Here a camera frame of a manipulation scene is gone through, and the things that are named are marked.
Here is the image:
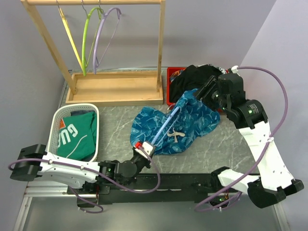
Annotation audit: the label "black base frame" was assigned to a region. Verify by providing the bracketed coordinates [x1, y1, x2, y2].
[66, 168, 241, 209]

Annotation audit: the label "black garment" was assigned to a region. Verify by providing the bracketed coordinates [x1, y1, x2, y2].
[170, 64, 222, 103]

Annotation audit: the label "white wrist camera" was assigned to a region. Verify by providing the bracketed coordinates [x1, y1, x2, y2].
[227, 65, 239, 74]
[134, 141, 155, 158]

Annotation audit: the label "green shirt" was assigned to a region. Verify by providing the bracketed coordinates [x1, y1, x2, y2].
[56, 110, 97, 161]

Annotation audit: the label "purple hanger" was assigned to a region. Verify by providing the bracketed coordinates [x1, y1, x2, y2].
[92, 7, 122, 74]

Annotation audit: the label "red plastic bin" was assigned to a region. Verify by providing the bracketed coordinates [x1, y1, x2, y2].
[166, 67, 186, 107]

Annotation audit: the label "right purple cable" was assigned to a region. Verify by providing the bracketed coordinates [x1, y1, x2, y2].
[194, 65, 288, 213]

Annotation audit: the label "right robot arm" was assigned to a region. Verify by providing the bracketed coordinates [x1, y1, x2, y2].
[194, 73, 304, 208]

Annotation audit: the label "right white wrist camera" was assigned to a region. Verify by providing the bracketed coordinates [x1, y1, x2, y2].
[227, 65, 239, 74]

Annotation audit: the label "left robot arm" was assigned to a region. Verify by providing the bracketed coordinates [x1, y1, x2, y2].
[8, 144, 153, 193]

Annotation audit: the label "wooden clothes rack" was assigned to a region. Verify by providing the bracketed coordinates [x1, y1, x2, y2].
[22, 0, 166, 106]

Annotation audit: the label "light blue hanger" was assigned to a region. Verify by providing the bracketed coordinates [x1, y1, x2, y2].
[151, 106, 180, 145]

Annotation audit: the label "blue patterned shorts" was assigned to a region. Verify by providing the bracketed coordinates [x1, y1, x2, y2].
[130, 89, 220, 155]

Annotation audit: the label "green hanger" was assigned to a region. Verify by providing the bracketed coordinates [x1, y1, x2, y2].
[81, 0, 104, 76]

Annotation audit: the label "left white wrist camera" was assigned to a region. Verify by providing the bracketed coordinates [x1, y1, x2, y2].
[134, 141, 155, 158]

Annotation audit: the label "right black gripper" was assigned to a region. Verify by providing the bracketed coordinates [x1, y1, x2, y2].
[192, 75, 230, 112]

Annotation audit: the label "white laundry basket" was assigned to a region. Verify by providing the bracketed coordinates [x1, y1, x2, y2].
[47, 103, 100, 162]

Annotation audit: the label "yellow hanger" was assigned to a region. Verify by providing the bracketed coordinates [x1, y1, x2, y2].
[57, 5, 82, 68]

